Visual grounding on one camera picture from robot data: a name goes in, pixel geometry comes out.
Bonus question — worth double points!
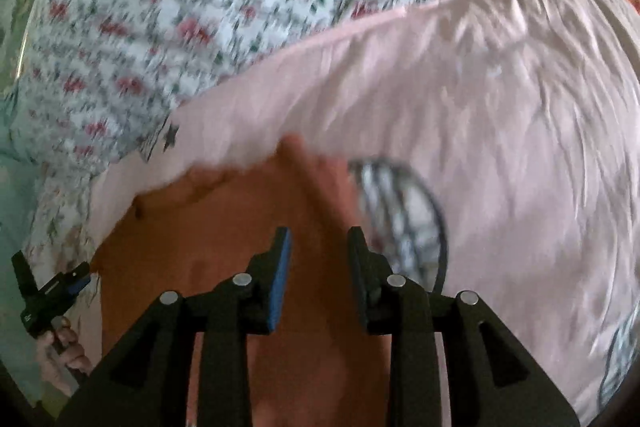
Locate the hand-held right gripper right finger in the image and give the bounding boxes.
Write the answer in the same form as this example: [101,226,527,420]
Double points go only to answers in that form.
[347,227,581,427]

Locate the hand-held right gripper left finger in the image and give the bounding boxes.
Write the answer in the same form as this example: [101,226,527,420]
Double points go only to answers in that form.
[55,227,293,427]

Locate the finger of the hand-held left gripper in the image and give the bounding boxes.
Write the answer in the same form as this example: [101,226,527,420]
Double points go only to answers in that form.
[11,250,39,304]
[59,261,94,298]

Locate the orange knit sweater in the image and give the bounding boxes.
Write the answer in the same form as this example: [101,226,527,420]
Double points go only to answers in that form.
[90,134,396,427]

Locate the person's left hand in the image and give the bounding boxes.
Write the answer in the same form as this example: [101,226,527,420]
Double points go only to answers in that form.
[35,316,94,399]

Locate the teal floral cloth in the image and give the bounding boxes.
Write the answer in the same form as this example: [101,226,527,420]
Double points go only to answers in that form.
[0,0,56,408]

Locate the pink printed bedsheet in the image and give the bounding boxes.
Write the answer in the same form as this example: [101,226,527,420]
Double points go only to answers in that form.
[87,0,640,418]

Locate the white floral quilt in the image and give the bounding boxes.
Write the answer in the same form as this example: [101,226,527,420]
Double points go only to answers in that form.
[10,0,623,268]

